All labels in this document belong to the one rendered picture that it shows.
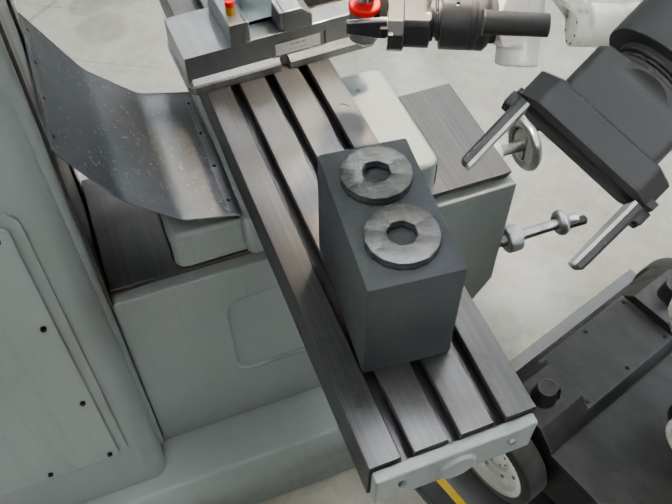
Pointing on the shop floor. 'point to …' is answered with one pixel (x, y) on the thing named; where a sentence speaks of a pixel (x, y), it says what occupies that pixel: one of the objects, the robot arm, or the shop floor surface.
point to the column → (58, 322)
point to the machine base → (247, 456)
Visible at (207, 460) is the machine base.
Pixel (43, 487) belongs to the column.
